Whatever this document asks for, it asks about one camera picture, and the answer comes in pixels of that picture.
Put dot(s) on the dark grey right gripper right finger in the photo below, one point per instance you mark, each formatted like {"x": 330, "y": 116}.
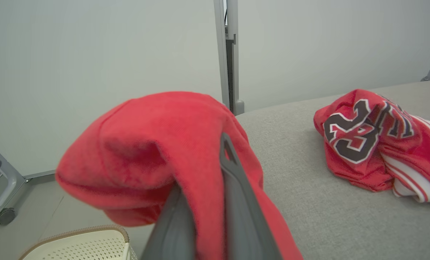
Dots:
{"x": 245, "y": 224}

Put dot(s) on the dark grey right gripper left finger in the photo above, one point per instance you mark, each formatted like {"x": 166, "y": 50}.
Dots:
{"x": 171, "y": 234}

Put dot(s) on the plain red garment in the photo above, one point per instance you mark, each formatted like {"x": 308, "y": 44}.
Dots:
{"x": 146, "y": 144}

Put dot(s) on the red jersey with lettering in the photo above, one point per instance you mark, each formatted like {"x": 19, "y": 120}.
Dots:
{"x": 348, "y": 162}

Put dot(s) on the grey fabric sofa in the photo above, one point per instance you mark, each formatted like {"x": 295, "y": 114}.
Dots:
{"x": 327, "y": 224}

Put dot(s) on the cream perforated laundry basket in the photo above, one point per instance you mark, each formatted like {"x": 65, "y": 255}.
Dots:
{"x": 85, "y": 249}

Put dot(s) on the grey partition foot with caster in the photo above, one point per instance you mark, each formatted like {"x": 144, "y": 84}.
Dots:
{"x": 14, "y": 180}

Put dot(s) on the black caster wheel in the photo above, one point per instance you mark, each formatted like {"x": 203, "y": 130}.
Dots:
{"x": 5, "y": 216}

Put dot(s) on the wide white partition panel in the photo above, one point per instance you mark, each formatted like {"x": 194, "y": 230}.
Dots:
{"x": 92, "y": 43}

